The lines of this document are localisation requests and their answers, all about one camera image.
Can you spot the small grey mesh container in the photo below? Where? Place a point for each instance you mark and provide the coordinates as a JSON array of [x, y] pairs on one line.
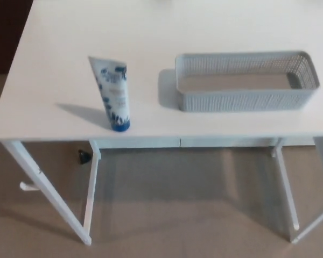
[[247, 99]]

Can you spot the white blue shampoo tube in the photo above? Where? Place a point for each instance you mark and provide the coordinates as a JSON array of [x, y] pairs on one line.
[[115, 91]]

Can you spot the white table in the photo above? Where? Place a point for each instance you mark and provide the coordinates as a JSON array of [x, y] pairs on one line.
[[161, 70]]

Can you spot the white metal table leg frame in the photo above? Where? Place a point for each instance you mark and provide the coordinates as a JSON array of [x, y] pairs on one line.
[[53, 193], [288, 188]]

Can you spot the small black floor object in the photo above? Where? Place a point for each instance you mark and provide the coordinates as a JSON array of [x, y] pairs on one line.
[[83, 157]]

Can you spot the white table drawer front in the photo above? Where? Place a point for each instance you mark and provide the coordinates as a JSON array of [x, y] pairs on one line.
[[228, 142], [138, 142]]

